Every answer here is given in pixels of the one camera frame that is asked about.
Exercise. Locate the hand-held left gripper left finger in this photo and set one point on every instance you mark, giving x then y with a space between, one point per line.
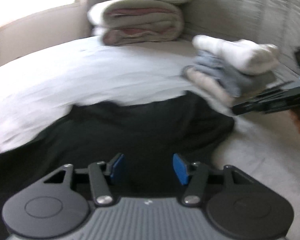
117 167

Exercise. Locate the folded grey pink quilt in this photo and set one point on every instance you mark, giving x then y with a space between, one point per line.
140 20

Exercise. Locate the grey bed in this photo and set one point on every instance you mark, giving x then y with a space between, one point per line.
102 67

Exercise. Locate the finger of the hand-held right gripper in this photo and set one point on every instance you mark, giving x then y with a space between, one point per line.
260 102

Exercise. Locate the grey quilted headboard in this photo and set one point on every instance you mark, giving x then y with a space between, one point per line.
240 10

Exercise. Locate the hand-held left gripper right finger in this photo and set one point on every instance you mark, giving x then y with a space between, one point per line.
180 168

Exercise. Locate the folded cream garment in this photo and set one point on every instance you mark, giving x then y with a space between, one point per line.
210 87

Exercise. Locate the black t-shirt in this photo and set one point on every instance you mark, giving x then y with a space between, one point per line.
140 130

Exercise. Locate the window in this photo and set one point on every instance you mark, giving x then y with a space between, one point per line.
27 2

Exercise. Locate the folded grey garment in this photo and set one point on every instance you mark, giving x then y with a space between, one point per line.
227 80

